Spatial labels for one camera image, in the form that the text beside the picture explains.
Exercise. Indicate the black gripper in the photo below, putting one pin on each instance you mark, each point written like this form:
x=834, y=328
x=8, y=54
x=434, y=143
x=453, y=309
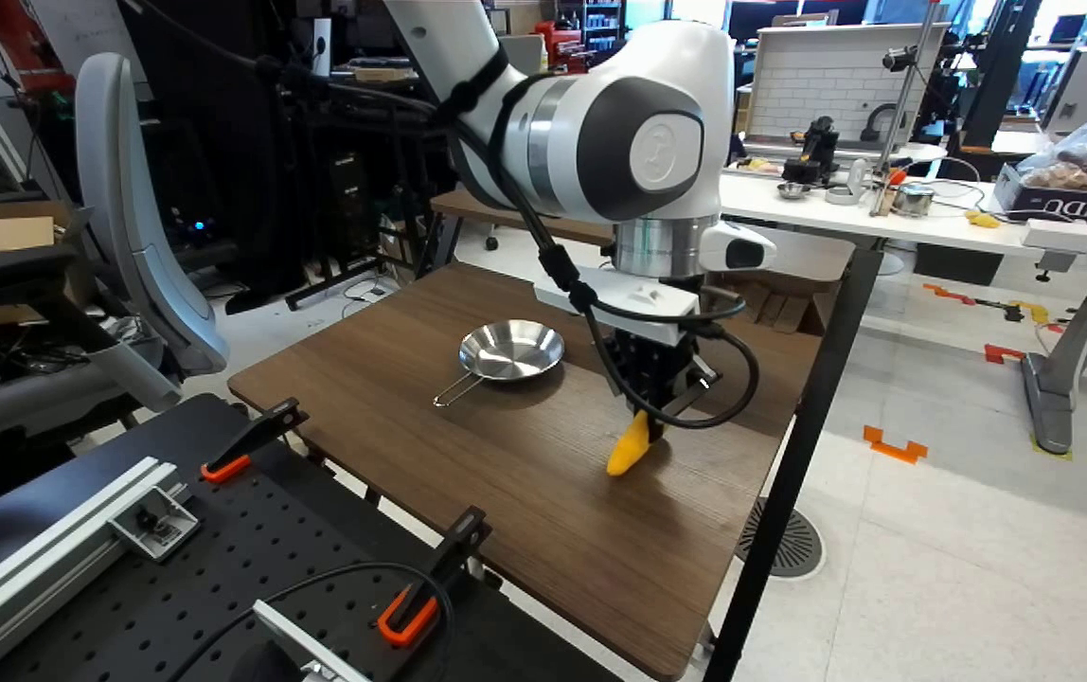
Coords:
x=649, y=366

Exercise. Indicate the orange carrot plush toy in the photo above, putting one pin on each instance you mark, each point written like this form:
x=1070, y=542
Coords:
x=627, y=453

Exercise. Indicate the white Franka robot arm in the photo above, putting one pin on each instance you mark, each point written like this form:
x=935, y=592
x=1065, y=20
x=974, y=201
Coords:
x=591, y=125

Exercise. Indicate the silver metal pan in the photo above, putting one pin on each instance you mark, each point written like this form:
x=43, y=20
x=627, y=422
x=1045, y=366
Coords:
x=511, y=351

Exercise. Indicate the round floor drain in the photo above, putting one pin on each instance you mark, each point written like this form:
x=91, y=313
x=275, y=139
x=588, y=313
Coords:
x=797, y=548

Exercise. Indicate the orange floor tape mark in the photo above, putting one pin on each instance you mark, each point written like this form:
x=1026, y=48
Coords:
x=896, y=446

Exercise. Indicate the white long desk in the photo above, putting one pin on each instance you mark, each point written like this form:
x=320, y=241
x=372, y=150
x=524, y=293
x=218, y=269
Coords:
x=821, y=201

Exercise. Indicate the orange black bar clamp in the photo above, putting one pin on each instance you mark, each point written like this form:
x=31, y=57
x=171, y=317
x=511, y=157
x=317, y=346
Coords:
x=252, y=441
x=442, y=563

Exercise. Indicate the small black desk device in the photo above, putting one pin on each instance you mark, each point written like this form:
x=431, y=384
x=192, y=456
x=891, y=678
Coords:
x=811, y=153

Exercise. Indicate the white framed board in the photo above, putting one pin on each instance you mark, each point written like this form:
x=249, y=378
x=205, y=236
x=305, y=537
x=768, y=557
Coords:
x=831, y=90

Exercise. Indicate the grey desk leg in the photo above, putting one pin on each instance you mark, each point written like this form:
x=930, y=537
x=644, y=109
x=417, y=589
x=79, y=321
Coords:
x=1057, y=381

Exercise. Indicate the black perforated breadboard table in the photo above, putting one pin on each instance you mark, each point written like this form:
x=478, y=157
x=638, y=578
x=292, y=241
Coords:
x=252, y=542

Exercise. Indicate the short aluminium extrusion bar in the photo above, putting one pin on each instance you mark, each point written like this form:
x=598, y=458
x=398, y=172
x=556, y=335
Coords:
x=302, y=647

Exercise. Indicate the black printed box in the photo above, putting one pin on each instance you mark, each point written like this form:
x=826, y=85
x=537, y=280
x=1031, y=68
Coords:
x=1072, y=206

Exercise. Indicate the camera stand pole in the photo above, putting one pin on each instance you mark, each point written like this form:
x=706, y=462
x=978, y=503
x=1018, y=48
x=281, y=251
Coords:
x=907, y=114

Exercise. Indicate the long aluminium extrusion rail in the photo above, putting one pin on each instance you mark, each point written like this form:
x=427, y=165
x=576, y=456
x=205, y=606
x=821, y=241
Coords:
x=36, y=556

